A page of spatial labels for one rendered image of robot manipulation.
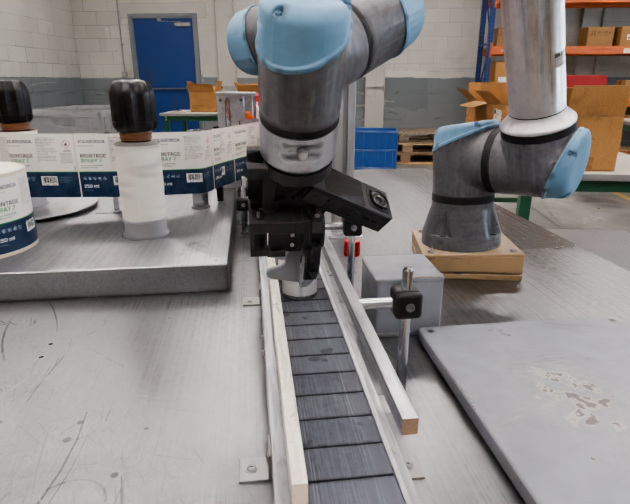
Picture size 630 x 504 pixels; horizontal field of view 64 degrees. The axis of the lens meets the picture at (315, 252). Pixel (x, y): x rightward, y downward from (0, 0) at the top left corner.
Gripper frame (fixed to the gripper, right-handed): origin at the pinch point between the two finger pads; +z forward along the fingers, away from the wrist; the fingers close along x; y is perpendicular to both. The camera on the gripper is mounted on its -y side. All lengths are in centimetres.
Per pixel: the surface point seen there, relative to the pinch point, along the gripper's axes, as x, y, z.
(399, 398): 25.3, -3.2, -17.6
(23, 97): -67, 57, 15
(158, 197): -35.6, 25.0, 17.7
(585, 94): -141, -137, 60
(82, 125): -202, 96, 115
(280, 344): 12.6, 4.4, -4.8
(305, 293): -2.5, -0.3, 6.7
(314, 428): 22.5, 1.9, -6.5
